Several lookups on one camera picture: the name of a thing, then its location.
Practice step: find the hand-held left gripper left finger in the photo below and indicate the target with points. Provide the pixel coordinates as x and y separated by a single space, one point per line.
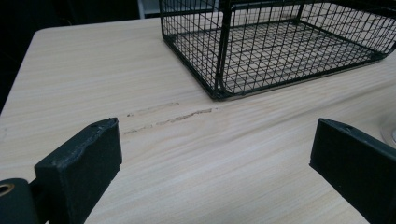
81 168

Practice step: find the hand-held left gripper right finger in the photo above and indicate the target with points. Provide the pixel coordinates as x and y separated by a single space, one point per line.
358 161

